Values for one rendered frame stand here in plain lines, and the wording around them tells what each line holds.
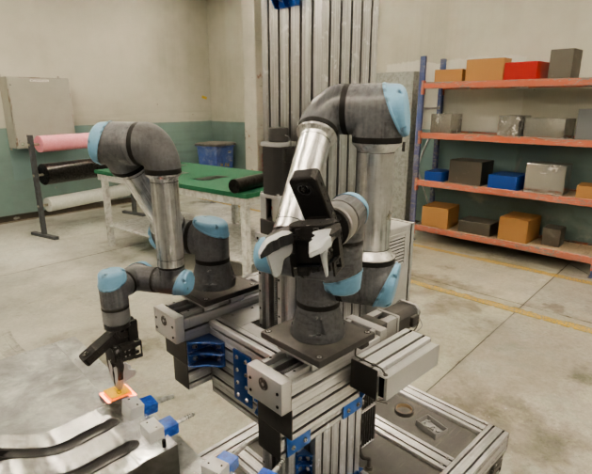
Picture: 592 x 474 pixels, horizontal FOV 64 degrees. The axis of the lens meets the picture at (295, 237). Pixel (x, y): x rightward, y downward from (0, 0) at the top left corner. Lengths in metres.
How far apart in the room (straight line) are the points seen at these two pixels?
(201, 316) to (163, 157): 0.57
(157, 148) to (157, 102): 7.39
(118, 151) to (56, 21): 6.76
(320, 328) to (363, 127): 0.52
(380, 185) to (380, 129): 0.13
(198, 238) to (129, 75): 6.98
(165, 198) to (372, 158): 0.56
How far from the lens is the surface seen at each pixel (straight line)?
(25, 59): 7.83
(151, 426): 1.23
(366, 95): 1.10
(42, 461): 1.25
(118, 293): 1.38
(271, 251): 0.66
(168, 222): 1.33
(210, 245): 1.56
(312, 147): 1.06
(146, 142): 1.29
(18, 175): 7.78
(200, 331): 1.61
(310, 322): 1.24
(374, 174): 1.11
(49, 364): 1.83
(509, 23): 6.12
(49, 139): 6.61
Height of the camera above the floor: 1.64
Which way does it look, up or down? 16 degrees down
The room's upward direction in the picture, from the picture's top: straight up
